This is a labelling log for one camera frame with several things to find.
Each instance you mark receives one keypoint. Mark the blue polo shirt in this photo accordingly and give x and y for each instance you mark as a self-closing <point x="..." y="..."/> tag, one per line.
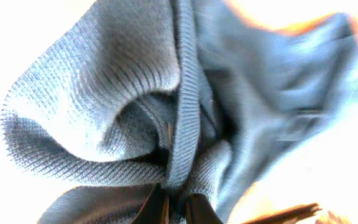
<point x="177" y="93"/>

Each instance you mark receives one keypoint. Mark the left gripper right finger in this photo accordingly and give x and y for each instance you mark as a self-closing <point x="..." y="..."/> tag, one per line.
<point x="200" y="211"/>

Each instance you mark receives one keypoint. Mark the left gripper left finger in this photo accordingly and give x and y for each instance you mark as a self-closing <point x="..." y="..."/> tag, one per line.
<point x="155" y="210"/>

